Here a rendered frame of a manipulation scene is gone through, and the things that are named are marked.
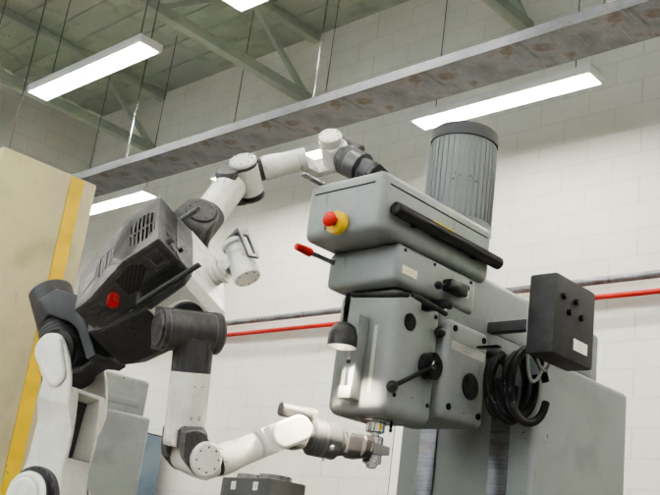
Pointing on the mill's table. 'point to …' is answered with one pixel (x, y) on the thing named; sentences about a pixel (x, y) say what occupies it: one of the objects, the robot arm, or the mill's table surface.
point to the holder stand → (260, 485)
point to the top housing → (340, 192)
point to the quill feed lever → (427, 366)
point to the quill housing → (389, 360)
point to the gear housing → (395, 274)
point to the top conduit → (445, 235)
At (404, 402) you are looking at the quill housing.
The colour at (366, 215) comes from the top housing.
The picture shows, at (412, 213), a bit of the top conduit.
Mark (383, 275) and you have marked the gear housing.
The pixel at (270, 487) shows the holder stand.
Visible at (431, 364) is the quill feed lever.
